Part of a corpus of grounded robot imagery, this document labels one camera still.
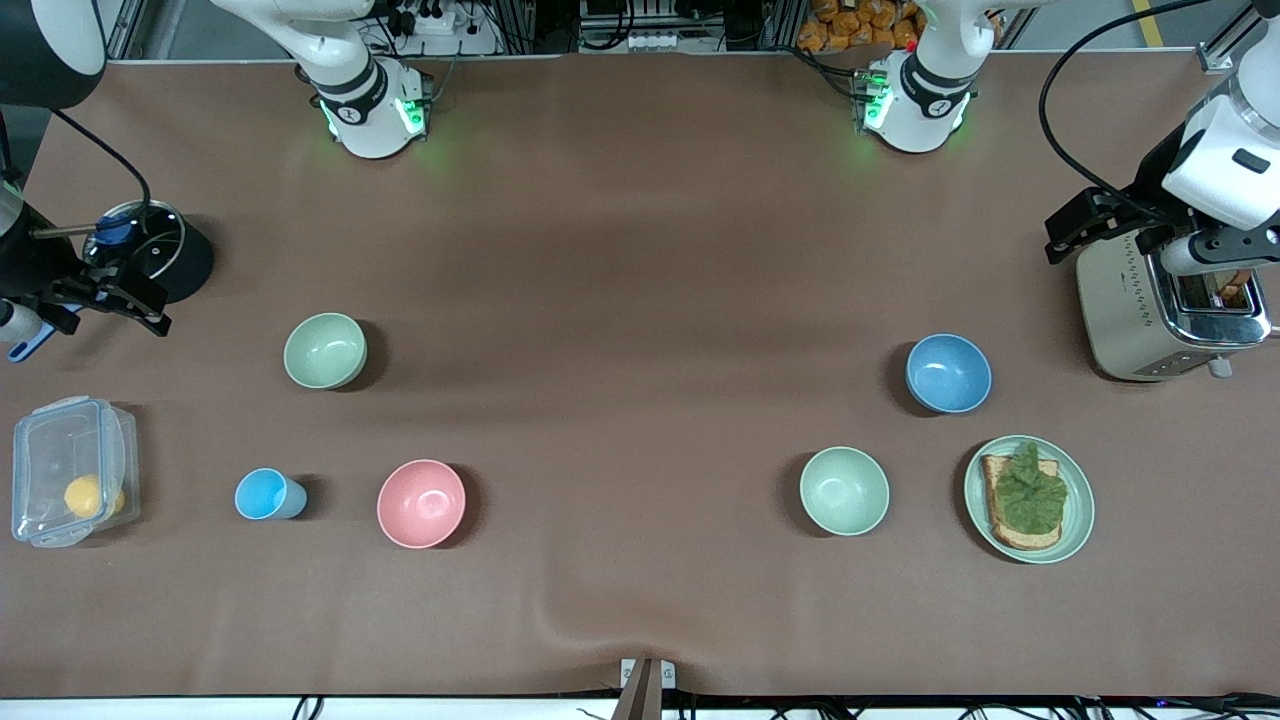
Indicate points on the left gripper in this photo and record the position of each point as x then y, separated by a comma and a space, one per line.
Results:
1150, 193

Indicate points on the glass lid with blue knob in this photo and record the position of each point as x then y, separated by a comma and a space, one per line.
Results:
150, 245

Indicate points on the brown table cover sheet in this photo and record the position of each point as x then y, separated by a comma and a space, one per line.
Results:
640, 250

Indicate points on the small metal table bracket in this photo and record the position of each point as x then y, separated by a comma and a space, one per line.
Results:
628, 672

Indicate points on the brown toast slice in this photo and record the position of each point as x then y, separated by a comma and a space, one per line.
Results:
1232, 290

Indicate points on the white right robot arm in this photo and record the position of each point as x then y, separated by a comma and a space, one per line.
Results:
370, 110

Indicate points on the white power strip with plugs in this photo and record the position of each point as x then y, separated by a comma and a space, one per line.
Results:
430, 20

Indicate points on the aluminium frame profile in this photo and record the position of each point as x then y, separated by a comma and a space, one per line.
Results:
1215, 55

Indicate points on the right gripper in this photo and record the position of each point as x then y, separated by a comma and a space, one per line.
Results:
28, 262

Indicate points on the grey post under table edge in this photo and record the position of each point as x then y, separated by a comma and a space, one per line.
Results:
640, 700

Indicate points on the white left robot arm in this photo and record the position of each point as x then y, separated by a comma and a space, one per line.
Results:
920, 110

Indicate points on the silver toaster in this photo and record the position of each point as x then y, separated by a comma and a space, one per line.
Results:
1130, 320

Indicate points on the green lettuce leaf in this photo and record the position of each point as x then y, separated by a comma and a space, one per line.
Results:
1030, 495

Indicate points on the pink bowl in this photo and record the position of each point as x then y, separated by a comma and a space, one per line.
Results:
421, 503

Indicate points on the pale green plate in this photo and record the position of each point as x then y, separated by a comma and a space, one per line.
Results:
1080, 510

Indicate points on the blue bowl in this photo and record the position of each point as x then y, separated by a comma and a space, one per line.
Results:
948, 373

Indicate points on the pale green bowl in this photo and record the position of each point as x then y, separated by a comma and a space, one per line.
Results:
325, 350
844, 490

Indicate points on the light blue cup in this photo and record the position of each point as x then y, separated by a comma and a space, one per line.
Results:
262, 494

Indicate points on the bag of orange buns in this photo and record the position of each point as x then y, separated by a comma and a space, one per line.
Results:
850, 25

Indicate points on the yellow lemon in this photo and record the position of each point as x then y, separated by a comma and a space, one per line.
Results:
85, 497

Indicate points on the bread slice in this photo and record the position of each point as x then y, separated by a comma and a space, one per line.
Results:
1005, 535

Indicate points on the clear plastic food container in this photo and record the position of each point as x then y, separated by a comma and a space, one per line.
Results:
45, 450

